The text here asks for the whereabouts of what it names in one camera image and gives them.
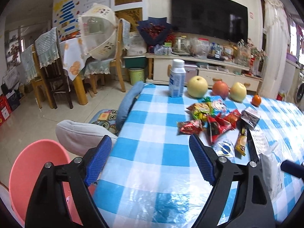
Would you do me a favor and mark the white mesh food cover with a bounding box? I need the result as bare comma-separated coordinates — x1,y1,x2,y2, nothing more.
78,3,119,61

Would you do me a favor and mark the grey padded stool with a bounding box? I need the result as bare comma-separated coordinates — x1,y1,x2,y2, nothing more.
55,120,118,156

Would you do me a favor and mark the red cardboard box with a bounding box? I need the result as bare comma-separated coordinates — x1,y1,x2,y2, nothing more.
0,94,12,126

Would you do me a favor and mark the green waste bin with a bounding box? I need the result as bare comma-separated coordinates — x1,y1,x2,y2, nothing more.
129,68,145,85

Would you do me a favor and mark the red crumpled snack wrapper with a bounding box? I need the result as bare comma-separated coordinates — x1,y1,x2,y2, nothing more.
177,120,206,135

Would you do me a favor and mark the yellow pear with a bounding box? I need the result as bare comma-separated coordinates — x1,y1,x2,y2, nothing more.
188,75,208,98
229,82,247,102

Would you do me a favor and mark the black flat television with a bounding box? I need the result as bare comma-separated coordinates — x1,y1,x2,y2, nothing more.
171,0,249,44

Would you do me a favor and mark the wooden chair with knitted cover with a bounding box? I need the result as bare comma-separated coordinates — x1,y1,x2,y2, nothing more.
35,27,74,110
21,44,48,110

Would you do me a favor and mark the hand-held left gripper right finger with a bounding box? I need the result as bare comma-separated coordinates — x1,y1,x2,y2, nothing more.
189,135,277,228

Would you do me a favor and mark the cartoon print seat cushion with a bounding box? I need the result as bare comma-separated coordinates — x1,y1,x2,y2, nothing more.
89,109,119,133

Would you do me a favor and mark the white printed sack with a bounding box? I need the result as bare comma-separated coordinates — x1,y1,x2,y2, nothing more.
126,32,148,56

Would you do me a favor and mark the glass kettle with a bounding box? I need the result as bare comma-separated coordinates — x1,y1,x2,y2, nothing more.
174,36,188,53

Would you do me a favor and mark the red black snack wrapper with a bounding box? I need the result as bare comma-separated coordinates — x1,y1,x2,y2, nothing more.
207,114,234,145

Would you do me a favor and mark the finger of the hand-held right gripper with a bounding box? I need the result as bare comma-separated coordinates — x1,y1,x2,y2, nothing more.
281,160,304,178

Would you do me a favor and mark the blue white small wrapper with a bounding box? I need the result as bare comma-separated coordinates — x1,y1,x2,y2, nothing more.
212,139,235,158

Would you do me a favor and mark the white milk bottle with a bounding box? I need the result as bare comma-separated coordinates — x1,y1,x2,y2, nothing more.
169,59,186,98

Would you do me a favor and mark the colourful wall chart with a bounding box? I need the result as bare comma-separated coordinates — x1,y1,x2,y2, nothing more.
53,0,112,35

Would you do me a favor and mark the white plastic packet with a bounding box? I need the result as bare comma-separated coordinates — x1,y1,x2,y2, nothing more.
252,127,285,201

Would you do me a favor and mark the cream television cabinet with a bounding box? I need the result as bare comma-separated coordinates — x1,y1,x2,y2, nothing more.
145,52,263,92

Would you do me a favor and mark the white washing machine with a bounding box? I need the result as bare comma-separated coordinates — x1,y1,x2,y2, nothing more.
293,76,304,110

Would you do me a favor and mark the white lace curtain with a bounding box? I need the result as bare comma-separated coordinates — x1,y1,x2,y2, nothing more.
262,0,291,100

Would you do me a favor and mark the black foil packet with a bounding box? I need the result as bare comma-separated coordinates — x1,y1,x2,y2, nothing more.
241,107,260,127

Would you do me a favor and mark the red apple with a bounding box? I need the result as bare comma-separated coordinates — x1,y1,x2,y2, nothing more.
212,81,230,99

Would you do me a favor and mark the blue cartoon snack packet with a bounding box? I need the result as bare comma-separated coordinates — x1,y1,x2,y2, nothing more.
209,95,230,117

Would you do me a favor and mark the white orange print tablecloth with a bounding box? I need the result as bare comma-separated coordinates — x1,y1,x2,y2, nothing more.
59,37,89,81

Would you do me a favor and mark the gold coffee stick sachet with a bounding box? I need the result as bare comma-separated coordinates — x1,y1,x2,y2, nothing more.
235,120,249,156

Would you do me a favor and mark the clear plastic bag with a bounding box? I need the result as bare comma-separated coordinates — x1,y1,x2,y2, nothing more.
190,38,211,57

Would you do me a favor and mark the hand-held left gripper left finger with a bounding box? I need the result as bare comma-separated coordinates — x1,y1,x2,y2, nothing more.
25,135,112,228

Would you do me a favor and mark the blue checked tablecloth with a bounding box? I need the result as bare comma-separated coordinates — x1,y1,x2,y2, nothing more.
91,82,304,228

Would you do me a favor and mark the small red snack packet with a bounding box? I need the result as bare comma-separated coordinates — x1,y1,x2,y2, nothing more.
223,109,241,129

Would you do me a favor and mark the dark blue flower bouquet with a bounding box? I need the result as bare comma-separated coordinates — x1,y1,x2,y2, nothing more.
136,17,175,47

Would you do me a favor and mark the wooden chair with lace seat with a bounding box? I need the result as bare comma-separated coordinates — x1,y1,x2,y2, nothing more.
84,18,131,94

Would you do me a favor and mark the green yellow snack packet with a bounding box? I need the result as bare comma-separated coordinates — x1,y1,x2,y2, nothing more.
186,96,214,120

